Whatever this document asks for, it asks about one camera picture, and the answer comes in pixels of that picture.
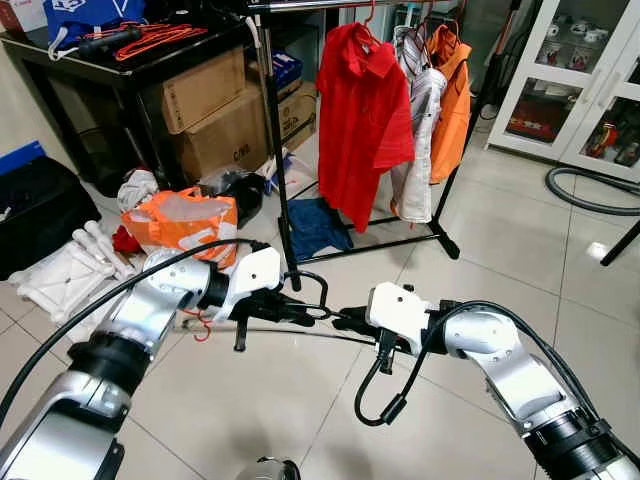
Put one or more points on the metal clothes rack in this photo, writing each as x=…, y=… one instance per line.
x=283, y=180

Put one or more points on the pale grey cloth bundle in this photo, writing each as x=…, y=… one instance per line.
x=138, y=190

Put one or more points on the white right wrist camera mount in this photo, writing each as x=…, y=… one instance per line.
x=395, y=310

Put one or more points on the black plastic bag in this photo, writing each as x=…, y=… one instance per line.
x=235, y=195

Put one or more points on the plain brown cardboard box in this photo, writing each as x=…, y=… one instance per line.
x=205, y=90

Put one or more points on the white long stick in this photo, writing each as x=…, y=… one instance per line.
x=254, y=32

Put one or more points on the large printed cardboard box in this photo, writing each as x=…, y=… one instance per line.
x=235, y=140

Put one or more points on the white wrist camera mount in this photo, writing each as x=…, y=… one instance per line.
x=255, y=275
x=395, y=310

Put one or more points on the black suitcase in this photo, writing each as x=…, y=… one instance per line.
x=40, y=215

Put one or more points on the white glass door cabinet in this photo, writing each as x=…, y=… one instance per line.
x=560, y=80

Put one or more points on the small red cloth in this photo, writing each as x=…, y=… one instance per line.
x=125, y=240

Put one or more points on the navy cloth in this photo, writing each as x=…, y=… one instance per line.
x=318, y=228

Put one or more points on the white patterned shirt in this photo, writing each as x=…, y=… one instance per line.
x=420, y=150

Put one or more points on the orange shirt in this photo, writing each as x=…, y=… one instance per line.
x=452, y=110

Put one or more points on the small brown cardboard box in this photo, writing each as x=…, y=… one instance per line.
x=298, y=115

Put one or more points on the blue box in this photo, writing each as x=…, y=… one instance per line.
x=287, y=72

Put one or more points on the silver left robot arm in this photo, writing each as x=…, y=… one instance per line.
x=150, y=300

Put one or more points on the blue bag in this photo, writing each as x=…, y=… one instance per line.
x=90, y=15

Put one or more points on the orange plastic bag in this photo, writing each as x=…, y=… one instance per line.
x=180, y=225

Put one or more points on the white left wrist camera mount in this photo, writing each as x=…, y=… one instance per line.
x=255, y=275

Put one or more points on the orange clothes hangers pile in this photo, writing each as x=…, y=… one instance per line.
x=160, y=40

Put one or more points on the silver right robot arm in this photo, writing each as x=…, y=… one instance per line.
x=500, y=360

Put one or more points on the red polo shirt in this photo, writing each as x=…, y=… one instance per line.
x=360, y=120

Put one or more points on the black folding table frame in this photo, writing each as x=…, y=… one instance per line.
x=620, y=245

